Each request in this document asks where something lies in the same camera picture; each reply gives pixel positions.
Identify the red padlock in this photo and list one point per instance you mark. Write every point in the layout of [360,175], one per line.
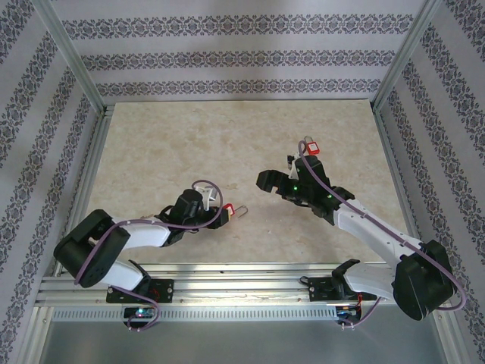
[313,148]
[228,207]

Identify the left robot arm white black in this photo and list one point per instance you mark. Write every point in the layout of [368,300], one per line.
[144,235]

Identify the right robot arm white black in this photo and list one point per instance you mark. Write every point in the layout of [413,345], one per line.
[371,231]

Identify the left controller board green light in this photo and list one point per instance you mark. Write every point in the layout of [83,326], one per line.
[141,313]

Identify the grey metal panel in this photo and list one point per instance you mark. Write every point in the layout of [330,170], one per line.
[242,345]

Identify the right controller board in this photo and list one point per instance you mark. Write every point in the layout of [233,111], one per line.
[348,311]

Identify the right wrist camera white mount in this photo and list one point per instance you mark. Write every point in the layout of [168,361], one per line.
[292,172]

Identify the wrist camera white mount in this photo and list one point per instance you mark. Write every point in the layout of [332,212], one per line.
[292,172]
[206,193]

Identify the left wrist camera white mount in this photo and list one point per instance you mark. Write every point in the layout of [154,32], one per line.
[206,193]

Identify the long aluminium base rail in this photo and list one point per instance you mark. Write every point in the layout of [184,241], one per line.
[246,288]

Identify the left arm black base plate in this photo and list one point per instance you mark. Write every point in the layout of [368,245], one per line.
[163,290]

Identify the right aluminium side rail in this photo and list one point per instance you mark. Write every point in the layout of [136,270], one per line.
[398,182]

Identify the aluminium side rail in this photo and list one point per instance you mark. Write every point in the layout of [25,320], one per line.
[398,182]
[88,182]

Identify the left aluminium side rail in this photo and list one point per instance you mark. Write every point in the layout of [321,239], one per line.
[88,182]

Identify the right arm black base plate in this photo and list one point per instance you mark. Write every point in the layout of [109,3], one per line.
[322,290]

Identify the right aluminium frame post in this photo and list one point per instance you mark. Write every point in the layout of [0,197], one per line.
[405,57]

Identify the aluminium frame post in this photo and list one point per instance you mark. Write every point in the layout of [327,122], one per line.
[74,57]
[405,57]

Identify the left aluminium frame post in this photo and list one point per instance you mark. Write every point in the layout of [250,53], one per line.
[74,57]

